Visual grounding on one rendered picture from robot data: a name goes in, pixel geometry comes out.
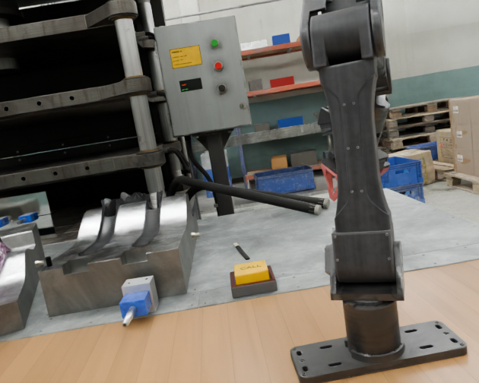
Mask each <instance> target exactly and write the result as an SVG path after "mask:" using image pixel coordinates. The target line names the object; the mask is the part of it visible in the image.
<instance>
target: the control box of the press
mask: <svg viewBox="0 0 479 383"><path fill-rule="evenodd" d="M153 30H154V38H155V41H154V48H155V52H156V54H158V58H159V63H160V70H161V74H162V78H163V86H164V91H165V95H166V99H167V107H168V111H169V113H168V114H167V118H168V122H169V125H171V128H172V132H173V137H174V138H178V137H183V136H184V137H185V141H186V146H187V151H188V155H189V158H190V160H191V161H192V163H193V165H194V166H195V167H196V168H197V169H198V170H199V171H200V172H201V173H202V174H203V175H204V176H205V178H206V179H207V180H208V182H213V183H217V184H222V185H228V186H230V182H229V177H228V172H227V164H226V159H225V154H224V147H225V145H226V143H227V141H228V139H229V136H230V134H231V132H232V131H233V130H234V128H238V127H243V126H248V125H252V120H251V115H250V110H249V101H248V96H247V91H246V82H245V76H244V71H243V62H242V57H241V51H240V42H239V37H238V33H237V27H236V18H235V15H231V16H226V17H217V18H212V19H207V20H203V21H193V22H188V23H183V24H174V25H169V26H164V27H155V28H154V29H153ZM191 136H192V137H195V138H196V139H197V140H198V141H199V142H200V143H201V144H202V145H203V146H204V147H205V148H206V149H207V150H208V153H209V157H210V161H211V170H212V175H213V179H214V181H213V180H212V179H211V177H210V176H209V174H208V173H207V172H206V170H205V169H204V168H203V167H202V166H201V165H200V164H199V163H198V162H197V161H196V159H195V158H194V155H193V153H192V145H191ZM212 193H213V196H214V201H215V203H214V207H216V209H217V216H218V217H219V216H224V215H229V214H234V209H233V200H232V196H229V195H223V194H219V193H216V192H212Z"/></svg>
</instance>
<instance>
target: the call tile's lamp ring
mask: <svg viewBox="0 0 479 383"><path fill-rule="evenodd" d="M267 268H268V272H269V274H270V277H271V279H269V280H260V281H256V282H251V283H243V284H238V285H235V280H234V271H233V272H230V280H231V288H233V287H238V286H245V285H250V284H255V283H264V282H268V281H273V280H275V278H274V274H273V272H272V269H271V265H269V266H267Z"/></svg>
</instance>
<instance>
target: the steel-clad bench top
mask: <svg viewBox="0 0 479 383"><path fill-rule="evenodd" d="M383 191H384V194H385V198H386V200H387V203H388V206H389V209H390V210H391V212H392V222H393V227H394V236H395V241H401V249H402V257H403V268H404V273H405V272H409V271H418V270H423V269H427V268H432V267H440V266H445V265H449V264H457V263H462V262H466V261H475V260H479V225H477V224H475V223H472V222H470V221H467V220H464V219H462V218H460V217H457V216H455V215H452V214H449V213H447V212H445V211H443V210H440V209H437V208H435V207H432V206H430V205H428V204H425V203H422V202H420V201H417V200H414V199H413V198H409V197H407V196H405V195H402V194H399V193H397V192H395V191H392V190H390V189H387V188H384V189H383ZM327 199H329V200H330V205H329V208H328V209H326V208H322V211H321V214H320V215H315V214H308V213H304V212H301V211H298V210H291V209H287V208H284V207H270V208H265V209H260V210H251V211H247V212H242V213H238V214H229V215H224V216H219V217H211V218H206V219H201V220H197V222H198V233H200V237H198V238H197V239H196V244H195V252H194V256H193V261H192V269H191V273H190V278H189V285H188V289H187V293H186V294H181V295H177V296H168V297H163V298H159V299H158V300H159V304H158V307H157V310H156V311H155V312H149V313H148V314H147V315H142V316H137V317H133V319H138V318H146V317H151V316H155V315H163V314H168V313H173V312H181V311H185V310H190V309H198V305H199V308H203V307H208V306H213V305H220V304H225V303H230V302H239V301H243V300H247V299H256V298H260V297H265V296H273V295H277V294H282V293H291V292H296V291H300V290H308V289H313V288H317V287H322V286H330V276H329V275H328V274H327V273H326V272H325V246H326V245H331V243H332V238H331V234H332V227H333V226H335V215H336V209H337V201H338V199H337V200H336V201H333V200H332V199H330V198H327ZM75 242H76V241H71V242H63V243H58V244H53V245H45V246H43V251H44V255H45V257H48V256H50V257H51V260H52V259H54V258H57V257H59V256H60V255H61V254H62V253H64V252H66V251H67V250H69V249H70V248H71V247H72V246H73V245H74V244H75ZM236 242H237V244H238V245H239V246H240V247H241V249H242V250H243V251H244V252H245V253H246V254H247V255H248V256H249V257H250V259H249V260H246V259H245V258H244V257H243V256H242V255H241V254H240V252H239V251H238V250H237V249H236V247H235V246H234V245H233V244H234V243H236ZM262 260H265V263H266V265H267V266H269V265H271V269H272V271H273V273H274V277H275V279H276V282H277V288H278V290H277V291H273V292H268V293H260V294H255V295H251V296H242V297H238V298H233V297H232V292H231V285H230V272H233V271H234V265H236V264H244V263H249V262H254V261H262ZM199 297H200V299H199ZM123 319H124V318H122V314H121V310H120V307H119V305H115V306H111V307H106V308H101V309H93V310H89V311H84V312H76V313H71V314H67V315H58V316H53V317H49V314H48V311H47V307H46V302H45V299H44V295H43V290H42V287H41V283H40V280H39V283H38V286H37V289H36V293H35V296H34V298H33V303H32V306H31V308H30V313H29V315H28V318H27V323H26V325H25V328H24V329H23V330H20V331H15V332H12V333H9V334H4V335H2V336H0V343H1V342H6V341H11V340H19V339H24V338H28V337H36V336H41V335H46V334H54V333H58V332H63V331H71V330H76V329H81V328H89V327H93V326H98V325H103V324H111V323H116V322H121V321H123ZM133 319H132V320H133Z"/></svg>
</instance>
